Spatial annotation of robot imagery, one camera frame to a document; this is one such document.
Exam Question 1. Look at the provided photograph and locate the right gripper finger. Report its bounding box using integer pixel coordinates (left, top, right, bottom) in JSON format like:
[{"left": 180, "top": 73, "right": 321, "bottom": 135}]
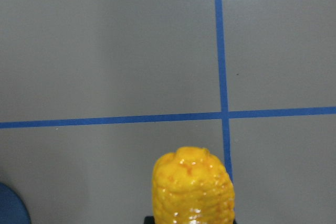
[{"left": 144, "top": 216, "right": 155, "bottom": 224}]

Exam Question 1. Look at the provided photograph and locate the yellow corn cob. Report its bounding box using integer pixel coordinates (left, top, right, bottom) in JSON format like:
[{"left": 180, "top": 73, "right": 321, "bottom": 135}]
[{"left": 152, "top": 146, "right": 235, "bottom": 223}]

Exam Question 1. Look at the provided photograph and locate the dark blue saucepan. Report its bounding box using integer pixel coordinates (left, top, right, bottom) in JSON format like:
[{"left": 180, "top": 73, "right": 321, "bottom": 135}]
[{"left": 1, "top": 183, "right": 31, "bottom": 224}]

